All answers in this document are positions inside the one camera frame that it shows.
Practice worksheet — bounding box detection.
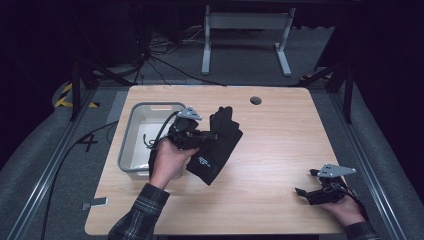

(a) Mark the grey tape piece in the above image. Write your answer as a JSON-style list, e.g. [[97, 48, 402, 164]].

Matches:
[[81, 196, 110, 211]]

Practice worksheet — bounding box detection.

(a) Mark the yellow black hazard tape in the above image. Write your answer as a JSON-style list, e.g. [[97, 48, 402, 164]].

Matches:
[[54, 82, 101, 109]]

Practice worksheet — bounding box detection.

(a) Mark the aluminium floor rail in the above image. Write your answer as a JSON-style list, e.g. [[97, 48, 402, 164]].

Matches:
[[327, 92, 408, 240], [5, 89, 98, 240]]

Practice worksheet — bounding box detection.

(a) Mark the bundle of black cables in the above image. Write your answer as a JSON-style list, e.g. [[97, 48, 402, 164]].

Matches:
[[132, 26, 228, 87]]

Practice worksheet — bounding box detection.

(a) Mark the left hand-held gripper cable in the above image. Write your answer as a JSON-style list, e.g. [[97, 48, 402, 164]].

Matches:
[[142, 110, 182, 150]]

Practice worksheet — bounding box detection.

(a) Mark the black metal stand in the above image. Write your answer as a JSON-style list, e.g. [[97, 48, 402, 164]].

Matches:
[[69, 59, 135, 122], [289, 62, 355, 125]]

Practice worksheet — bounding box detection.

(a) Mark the white metal table frame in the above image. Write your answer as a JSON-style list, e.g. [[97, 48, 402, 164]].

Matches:
[[200, 4, 297, 77]]

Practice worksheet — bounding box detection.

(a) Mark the person's right hand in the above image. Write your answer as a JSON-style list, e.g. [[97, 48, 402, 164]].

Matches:
[[319, 195, 367, 227]]

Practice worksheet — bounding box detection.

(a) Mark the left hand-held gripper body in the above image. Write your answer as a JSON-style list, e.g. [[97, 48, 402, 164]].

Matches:
[[166, 106, 203, 151]]

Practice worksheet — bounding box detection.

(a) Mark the hand-held gripper cable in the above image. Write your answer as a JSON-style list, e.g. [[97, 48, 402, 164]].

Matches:
[[338, 184, 370, 222], [142, 110, 182, 150]]

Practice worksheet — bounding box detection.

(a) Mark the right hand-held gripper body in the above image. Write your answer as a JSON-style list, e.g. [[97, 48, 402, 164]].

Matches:
[[307, 162, 357, 206]]

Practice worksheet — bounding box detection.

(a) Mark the person's left hand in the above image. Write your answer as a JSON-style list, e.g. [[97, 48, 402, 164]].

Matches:
[[148, 137, 200, 191]]

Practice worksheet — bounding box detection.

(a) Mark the right hand-held gripper cable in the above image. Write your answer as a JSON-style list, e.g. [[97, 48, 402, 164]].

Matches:
[[338, 184, 370, 222]]

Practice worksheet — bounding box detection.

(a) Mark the black glove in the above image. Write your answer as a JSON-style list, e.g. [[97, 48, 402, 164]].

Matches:
[[185, 105, 242, 187]]

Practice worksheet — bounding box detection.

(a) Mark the black part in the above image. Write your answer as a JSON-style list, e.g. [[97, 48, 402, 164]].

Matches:
[[229, 120, 244, 151]]

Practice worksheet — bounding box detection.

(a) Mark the white bin with grey rim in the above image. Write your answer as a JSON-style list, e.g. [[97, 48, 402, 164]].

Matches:
[[117, 101, 188, 181]]

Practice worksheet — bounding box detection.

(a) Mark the black floor cable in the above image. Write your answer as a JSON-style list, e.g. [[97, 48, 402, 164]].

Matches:
[[39, 120, 120, 240]]

